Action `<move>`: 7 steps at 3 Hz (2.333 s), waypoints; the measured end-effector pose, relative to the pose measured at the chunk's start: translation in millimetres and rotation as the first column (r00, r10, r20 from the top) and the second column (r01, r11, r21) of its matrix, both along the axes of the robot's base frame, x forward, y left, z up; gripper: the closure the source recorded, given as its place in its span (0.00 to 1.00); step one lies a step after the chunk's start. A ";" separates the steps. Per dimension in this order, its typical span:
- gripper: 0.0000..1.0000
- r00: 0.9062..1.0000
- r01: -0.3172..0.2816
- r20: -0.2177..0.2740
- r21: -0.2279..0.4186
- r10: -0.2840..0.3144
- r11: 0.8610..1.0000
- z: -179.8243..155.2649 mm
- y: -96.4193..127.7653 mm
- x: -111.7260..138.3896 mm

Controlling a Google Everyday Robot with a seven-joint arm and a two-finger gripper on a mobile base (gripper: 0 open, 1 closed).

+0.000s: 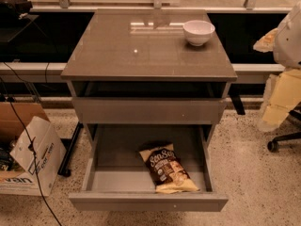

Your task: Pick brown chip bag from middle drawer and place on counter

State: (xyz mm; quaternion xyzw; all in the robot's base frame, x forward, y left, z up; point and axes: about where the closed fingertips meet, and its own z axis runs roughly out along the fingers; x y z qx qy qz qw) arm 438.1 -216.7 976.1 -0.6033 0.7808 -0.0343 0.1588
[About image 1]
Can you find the black office chair base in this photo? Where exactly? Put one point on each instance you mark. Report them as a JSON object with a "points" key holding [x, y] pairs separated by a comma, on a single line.
{"points": [[273, 145]]}

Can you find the white bowl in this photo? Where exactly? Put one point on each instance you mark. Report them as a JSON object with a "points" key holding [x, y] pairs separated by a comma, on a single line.
{"points": [[198, 32]]}

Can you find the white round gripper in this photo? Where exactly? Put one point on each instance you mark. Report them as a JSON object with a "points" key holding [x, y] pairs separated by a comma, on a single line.
{"points": [[289, 46]]}

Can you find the open grey middle drawer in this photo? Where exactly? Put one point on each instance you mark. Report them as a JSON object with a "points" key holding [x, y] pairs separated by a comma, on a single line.
{"points": [[117, 179]]}

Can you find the black table leg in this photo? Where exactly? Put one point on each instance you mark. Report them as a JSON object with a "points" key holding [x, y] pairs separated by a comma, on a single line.
{"points": [[69, 144]]}

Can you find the black bag on shelf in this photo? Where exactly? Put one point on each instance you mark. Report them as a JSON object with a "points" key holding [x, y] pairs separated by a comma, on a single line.
{"points": [[15, 9]]}

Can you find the closed grey upper drawer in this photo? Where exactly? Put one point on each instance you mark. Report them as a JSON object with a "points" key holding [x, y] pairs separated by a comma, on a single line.
{"points": [[147, 111]]}

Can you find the grey drawer cabinet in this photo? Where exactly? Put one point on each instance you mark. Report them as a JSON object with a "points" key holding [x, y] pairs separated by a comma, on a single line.
{"points": [[143, 54]]}

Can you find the open cardboard box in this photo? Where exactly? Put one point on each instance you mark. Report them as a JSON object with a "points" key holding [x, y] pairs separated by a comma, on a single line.
{"points": [[33, 145]]}

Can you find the brown chip bag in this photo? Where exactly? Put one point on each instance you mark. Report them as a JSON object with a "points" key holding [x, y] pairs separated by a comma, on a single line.
{"points": [[166, 170]]}

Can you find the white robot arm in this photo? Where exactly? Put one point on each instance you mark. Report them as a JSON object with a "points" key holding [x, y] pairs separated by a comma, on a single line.
{"points": [[287, 44]]}

